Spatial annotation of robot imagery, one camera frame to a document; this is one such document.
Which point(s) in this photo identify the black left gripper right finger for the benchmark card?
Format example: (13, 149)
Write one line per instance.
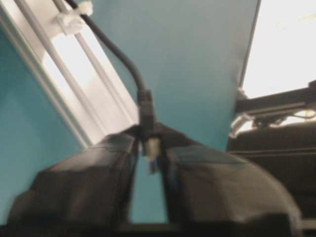
(213, 192)

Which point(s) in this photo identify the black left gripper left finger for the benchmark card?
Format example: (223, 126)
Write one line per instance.
(85, 195)

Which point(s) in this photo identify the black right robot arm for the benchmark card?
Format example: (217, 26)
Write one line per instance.
(288, 152)

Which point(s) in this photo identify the aluminium rail profile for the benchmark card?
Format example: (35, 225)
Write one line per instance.
(71, 66)

